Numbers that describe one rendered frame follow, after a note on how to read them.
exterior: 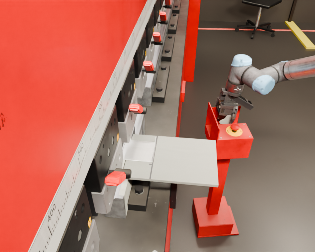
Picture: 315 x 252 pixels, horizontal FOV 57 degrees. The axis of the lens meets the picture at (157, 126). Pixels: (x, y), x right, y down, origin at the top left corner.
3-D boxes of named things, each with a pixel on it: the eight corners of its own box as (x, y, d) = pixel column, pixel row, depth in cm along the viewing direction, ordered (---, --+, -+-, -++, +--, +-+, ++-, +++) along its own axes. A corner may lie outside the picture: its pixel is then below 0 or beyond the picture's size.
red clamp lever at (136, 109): (141, 103, 61) (147, 107, 70) (122, 102, 61) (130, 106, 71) (140, 112, 61) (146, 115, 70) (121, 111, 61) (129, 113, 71)
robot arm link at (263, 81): (285, 74, 111) (263, 61, 118) (264, 82, 107) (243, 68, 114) (278, 91, 116) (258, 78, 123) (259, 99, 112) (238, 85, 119)
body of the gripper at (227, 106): (215, 107, 137) (220, 85, 129) (232, 107, 138) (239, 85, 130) (219, 117, 131) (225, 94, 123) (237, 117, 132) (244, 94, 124)
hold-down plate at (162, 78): (164, 103, 129) (164, 97, 127) (152, 102, 129) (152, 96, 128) (170, 70, 152) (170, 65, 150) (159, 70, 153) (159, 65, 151)
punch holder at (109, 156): (108, 219, 56) (96, 159, 45) (65, 215, 56) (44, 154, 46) (124, 163, 67) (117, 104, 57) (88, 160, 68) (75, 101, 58)
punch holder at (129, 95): (128, 148, 71) (123, 90, 61) (94, 145, 72) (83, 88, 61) (138, 112, 83) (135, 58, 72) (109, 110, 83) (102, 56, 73)
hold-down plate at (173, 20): (176, 34, 191) (176, 29, 189) (167, 33, 191) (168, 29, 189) (178, 18, 214) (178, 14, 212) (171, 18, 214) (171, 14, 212)
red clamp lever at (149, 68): (153, 60, 76) (156, 68, 86) (137, 59, 76) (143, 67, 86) (152, 67, 76) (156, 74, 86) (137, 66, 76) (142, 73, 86)
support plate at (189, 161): (218, 187, 78) (218, 185, 77) (121, 179, 80) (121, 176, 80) (215, 142, 92) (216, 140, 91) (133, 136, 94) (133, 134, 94)
